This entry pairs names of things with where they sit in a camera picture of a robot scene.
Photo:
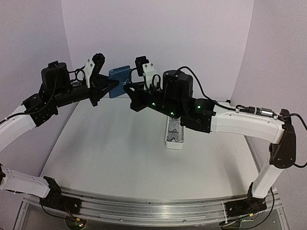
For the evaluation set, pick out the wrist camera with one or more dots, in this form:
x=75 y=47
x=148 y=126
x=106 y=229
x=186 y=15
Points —
x=146 y=69
x=93 y=67

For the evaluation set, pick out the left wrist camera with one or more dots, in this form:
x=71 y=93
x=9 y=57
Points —
x=93 y=67

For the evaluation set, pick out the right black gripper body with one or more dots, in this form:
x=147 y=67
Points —
x=169 y=106

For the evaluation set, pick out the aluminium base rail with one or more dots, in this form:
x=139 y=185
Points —
x=86 y=211

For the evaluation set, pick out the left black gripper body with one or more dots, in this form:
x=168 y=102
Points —
x=64 y=96

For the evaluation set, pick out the white plastic tray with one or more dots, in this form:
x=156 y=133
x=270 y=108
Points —
x=174 y=134

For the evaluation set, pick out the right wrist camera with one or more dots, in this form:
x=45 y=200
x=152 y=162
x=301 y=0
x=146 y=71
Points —
x=146 y=69

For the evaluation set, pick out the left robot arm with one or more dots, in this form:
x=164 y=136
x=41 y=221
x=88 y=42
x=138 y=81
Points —
x=45 y=188

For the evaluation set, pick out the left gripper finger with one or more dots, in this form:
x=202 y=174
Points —
x=99 y=81
x=98 y=92

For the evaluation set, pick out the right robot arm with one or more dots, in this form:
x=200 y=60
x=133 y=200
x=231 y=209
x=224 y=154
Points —
x=256 y=122

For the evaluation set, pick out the blue card holder wallet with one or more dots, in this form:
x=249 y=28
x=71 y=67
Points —
x=120 y=74

